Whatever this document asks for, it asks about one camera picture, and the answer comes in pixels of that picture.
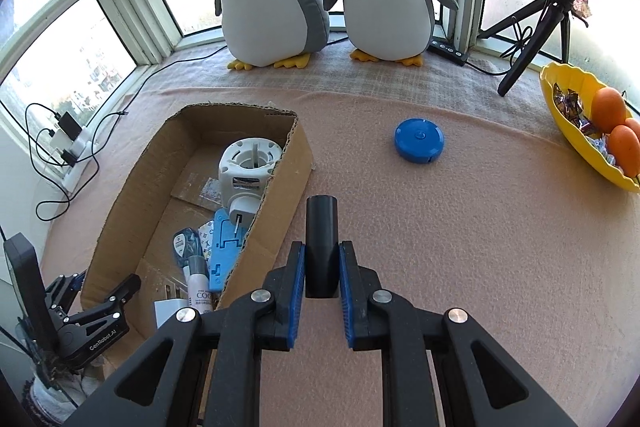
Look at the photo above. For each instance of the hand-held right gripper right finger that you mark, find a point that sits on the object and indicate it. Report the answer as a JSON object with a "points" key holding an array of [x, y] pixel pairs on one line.
{"points": [[346, 292]]}

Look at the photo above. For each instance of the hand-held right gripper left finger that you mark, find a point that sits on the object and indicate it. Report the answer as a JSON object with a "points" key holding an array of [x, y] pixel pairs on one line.
{"points": [[297, 292]]}

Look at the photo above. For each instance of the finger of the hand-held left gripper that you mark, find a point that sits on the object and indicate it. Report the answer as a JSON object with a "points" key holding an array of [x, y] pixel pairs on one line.
{"points": [[112, 302], [70, 287]]}

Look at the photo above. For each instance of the white usb charger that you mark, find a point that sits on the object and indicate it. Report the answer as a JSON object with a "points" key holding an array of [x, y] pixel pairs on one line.
{"points": [[167, 312]]}

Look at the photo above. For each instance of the black cylindrical tube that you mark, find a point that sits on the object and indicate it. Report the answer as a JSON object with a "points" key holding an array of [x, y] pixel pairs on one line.
{"points": [[321, 237]]}

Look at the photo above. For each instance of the blue phone stand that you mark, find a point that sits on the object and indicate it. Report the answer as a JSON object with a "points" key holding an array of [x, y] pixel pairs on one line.
{"points": [[227, 252]]}

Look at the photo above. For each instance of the small white bottle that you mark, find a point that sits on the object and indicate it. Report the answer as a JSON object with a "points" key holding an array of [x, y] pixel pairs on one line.
{"points": [[200, 292]]}

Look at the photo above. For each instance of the blue white oval case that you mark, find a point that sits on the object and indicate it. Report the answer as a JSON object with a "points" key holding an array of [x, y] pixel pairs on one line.
{"points": [[184, 247]]}

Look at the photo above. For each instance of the brown cardboard box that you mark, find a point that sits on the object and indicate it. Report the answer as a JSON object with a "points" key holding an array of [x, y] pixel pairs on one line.
{"points": [[270, 187]]}

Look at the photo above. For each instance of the white plug-in adapter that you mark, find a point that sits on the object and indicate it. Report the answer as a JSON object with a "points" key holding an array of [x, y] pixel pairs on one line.
{"points": [[245, 177]]}

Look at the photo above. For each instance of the small black plug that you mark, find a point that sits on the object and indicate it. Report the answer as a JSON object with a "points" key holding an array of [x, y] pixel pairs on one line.
{"points": [[68, 157]]}

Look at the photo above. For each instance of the small white power adapter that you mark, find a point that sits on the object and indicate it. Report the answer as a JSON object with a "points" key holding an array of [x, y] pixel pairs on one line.
{"points": [[59, 138]]}

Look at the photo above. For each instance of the black power adapter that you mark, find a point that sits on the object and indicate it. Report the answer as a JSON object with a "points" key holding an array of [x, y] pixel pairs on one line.
{"points": [[70, 124]]}

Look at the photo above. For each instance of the round blue tape measure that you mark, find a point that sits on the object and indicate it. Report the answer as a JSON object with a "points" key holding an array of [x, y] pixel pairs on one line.
{"points": [[417, 139]]}

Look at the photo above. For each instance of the beige plaid cloth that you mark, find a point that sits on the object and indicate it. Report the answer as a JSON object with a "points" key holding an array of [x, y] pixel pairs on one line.
{"points": [[350, 82]]}

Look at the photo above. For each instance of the black power strip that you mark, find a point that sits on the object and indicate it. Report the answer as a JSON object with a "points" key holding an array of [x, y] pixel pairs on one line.
{"points": [[447, 52]]}

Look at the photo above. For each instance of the yellow plastic bowl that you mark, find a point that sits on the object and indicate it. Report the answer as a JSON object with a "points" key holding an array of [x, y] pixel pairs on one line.
{"points": [[582, 149]]}

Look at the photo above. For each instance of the pile of wrapped candies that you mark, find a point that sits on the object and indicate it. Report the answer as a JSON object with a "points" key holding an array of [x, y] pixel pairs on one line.
{"points": [[567, 104]]}

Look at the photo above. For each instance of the black tripod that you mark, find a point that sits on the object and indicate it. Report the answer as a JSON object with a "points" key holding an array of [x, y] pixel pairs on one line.
{"points": [[526, 52]]}

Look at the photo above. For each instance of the orange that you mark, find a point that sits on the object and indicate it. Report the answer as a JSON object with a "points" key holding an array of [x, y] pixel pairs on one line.
{"points": [[625, 152], [634, 127], [609, 109]]}

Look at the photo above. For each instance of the paper tag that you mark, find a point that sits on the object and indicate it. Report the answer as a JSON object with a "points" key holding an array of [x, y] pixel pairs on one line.
{"points": [[580, 2]]}

